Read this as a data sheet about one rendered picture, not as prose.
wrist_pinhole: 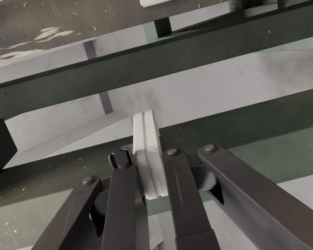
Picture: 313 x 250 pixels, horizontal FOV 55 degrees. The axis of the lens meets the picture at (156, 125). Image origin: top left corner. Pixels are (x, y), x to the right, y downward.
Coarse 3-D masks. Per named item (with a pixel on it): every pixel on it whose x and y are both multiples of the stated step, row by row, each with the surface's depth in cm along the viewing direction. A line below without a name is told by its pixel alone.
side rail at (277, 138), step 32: (288, 96) 41; (160, 128) 41; (192, 128) 39; (224, 128) 36; (256, 128) 34; (288, 128) 32; (64, 160) 40; (96, 160) 37; (256, 160) 32; (288, 160) 32; (0, 192) 35; (32, 192) 33; (64, 192) 32; (0, 224) 33; (32, 224) 33
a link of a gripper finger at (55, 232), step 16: (96, 176) 15; (80, 192) 14; (96, 192) 14; (64, 208) 13; (80, 208) 13; (48, 224) 12; (64, 224) 12; (80, 224) 12; (96, 224) 15; (48, 240) 11; (64, 240) 11; (80, 240) 12; (96, 240) 14
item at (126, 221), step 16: (112, 160) 15; (128, 160) 16; (112, 176) 15; (128, 176) 14; (112, 192) 13; (128, 192) 13; (112, 208) 12; (128, 208) 12; (144, 208) 15; (112, 224) 11; (128, 224) 11; (144, 224) 13; (112, 240) 10; (128, 240) 10; (144, 240) 12
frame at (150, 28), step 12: (240, 0) 163; (288, 0) 90; (240, 12) 164; (252, 12) 161; (264, 12) 155; (144, 24) 137; (156, 24) 132; (168, 24) 136; (204, 24) 149; (216, 24) 154; (156, 36) 134; (168, 36) 128; (276, 48) 92; (288, 48) 89; (300, 48) 86; (312, 48) 83
